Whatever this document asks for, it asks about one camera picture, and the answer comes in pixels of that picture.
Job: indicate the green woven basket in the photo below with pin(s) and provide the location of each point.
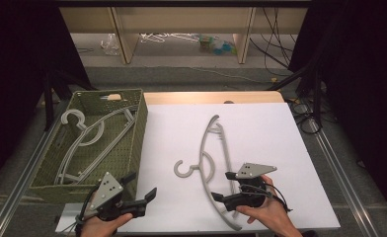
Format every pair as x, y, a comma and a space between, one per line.
136, 148

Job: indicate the person's right hand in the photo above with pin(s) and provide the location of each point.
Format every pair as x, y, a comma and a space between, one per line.
277, 214

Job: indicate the grey plastic clothes hanger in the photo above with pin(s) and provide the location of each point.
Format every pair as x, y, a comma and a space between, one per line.
201, 148
70, 114
109, 149

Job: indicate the black curtain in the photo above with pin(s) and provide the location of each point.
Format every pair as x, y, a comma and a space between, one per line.
14, 82
362, 82

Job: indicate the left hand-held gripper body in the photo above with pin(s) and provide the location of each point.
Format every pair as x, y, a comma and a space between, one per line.
107, 194

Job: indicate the black metal stand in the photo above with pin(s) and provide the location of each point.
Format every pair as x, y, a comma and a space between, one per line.
50, 98
315, 89

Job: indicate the clear plastic bag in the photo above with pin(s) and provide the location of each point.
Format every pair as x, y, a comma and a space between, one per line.
110, 44

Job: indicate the colourful plastic items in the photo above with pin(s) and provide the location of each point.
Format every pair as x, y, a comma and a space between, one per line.
217, 46

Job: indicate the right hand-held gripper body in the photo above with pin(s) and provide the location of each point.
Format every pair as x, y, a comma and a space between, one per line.
249, 197

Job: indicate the aluminium rail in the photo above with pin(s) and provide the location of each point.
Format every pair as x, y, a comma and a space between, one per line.
339, 177
23, 174

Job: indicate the light wooden desk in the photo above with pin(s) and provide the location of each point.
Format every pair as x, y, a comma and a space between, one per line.
181, 19

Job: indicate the white table mat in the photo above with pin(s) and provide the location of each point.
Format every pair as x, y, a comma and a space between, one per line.
264, 131

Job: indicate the person's left hand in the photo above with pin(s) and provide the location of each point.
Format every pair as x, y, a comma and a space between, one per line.
106, 227

